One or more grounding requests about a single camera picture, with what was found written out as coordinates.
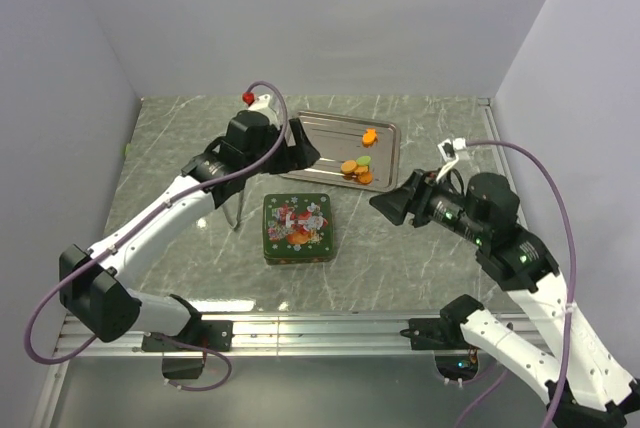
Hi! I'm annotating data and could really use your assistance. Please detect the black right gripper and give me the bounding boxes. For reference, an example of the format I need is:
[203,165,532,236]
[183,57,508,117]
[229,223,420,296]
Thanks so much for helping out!
[368,167,488,244]

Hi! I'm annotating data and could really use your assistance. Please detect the silver metal tray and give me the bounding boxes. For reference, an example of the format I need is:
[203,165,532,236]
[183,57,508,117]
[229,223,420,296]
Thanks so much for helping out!
[286,111,401,193]

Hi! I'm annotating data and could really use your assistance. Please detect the orange chocolate chip cookie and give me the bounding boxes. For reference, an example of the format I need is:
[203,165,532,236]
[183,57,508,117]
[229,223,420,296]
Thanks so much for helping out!
[357,172,373,185]

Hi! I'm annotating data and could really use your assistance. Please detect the green sandwich cookie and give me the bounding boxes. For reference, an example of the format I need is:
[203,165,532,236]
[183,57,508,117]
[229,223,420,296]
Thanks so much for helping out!
[356,155,371,166]

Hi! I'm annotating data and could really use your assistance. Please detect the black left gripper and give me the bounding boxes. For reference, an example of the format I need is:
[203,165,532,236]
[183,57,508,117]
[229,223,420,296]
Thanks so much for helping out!
[245,117,320,177]

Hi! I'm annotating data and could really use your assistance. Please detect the aluminium mounting rail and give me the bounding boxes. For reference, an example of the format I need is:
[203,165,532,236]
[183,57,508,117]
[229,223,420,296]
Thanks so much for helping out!
[54,312,549,357]

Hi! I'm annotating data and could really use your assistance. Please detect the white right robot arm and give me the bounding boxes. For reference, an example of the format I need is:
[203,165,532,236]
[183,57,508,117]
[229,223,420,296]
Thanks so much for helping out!
[369,170,639,427]

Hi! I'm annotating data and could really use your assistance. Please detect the gold tin lid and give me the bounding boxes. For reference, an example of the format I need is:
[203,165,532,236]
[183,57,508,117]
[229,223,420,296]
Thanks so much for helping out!
[262,193,335,256]

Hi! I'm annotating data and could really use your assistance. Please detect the orange pineapple cookie top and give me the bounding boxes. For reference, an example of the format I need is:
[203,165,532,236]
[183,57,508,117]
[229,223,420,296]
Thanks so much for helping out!
[361,128,378,147]

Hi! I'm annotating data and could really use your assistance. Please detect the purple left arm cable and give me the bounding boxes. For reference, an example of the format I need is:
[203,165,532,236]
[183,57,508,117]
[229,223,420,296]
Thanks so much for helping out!
[23,80,290,392]

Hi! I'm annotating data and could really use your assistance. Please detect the green christmas cookie tin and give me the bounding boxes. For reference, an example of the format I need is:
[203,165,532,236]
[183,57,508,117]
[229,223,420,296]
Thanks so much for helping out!
[264,245,335,265]

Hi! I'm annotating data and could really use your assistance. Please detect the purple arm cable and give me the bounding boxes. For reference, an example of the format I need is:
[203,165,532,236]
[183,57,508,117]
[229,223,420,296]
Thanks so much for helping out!
[437,140,577,428]
[23,80,290,392]

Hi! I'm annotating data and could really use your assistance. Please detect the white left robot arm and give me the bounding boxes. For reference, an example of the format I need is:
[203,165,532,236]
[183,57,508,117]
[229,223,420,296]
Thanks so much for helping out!
[59,110,320,350]

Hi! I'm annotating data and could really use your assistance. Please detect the tan round sandwich cookie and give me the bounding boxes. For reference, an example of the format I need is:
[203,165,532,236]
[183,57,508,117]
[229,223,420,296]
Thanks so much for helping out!
[341,160,358,175]

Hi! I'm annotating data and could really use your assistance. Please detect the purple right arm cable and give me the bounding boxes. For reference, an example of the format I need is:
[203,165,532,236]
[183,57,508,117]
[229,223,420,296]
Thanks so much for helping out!
[437,140,577,428]

